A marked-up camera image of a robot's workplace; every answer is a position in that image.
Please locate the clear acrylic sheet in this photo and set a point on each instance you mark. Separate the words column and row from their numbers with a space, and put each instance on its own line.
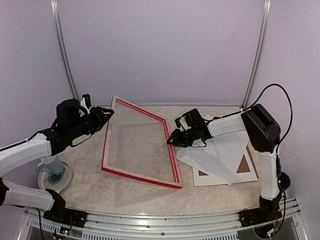
column 140, row 142

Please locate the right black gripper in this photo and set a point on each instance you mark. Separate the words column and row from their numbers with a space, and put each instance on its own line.
column 176, row 140

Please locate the wooden red photo frame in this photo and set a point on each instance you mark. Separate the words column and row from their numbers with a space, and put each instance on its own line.
column 175, row 162

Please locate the white round plate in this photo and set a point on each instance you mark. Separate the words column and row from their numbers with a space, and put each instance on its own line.
column 58, row 183

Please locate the right aluminium post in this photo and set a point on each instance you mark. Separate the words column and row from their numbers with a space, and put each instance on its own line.
column 267, row 5

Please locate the brown backing board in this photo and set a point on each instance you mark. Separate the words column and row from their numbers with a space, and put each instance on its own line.
column 252, row 160

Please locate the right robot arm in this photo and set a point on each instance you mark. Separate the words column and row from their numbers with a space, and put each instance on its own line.
column 264, row 134

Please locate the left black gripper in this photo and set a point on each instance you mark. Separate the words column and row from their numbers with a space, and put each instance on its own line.
column 100, row 120

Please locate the white mat board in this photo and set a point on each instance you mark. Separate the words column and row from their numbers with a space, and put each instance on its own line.
column 212, row 178

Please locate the aluminium post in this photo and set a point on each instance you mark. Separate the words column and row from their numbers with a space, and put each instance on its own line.
column 54, row 5
column 267, row 5

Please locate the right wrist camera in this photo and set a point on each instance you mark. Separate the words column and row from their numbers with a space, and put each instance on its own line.
column 181, row 123

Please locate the aluminium front rail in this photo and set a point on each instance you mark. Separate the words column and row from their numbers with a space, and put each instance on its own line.
column 213, row 226

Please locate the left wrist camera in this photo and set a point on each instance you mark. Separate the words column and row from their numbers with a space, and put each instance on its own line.
column 85, row 103

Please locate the left aluminium post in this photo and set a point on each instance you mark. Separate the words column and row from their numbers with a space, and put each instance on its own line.
column 54, row 5

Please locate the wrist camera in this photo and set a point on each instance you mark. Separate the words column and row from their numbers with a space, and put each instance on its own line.
column 85, row 103
column 181, row 123

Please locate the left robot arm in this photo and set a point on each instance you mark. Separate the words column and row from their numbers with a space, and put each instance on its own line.
column 74, row 118

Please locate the light blue cup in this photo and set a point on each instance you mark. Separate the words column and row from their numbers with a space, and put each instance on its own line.
column 51, row 164

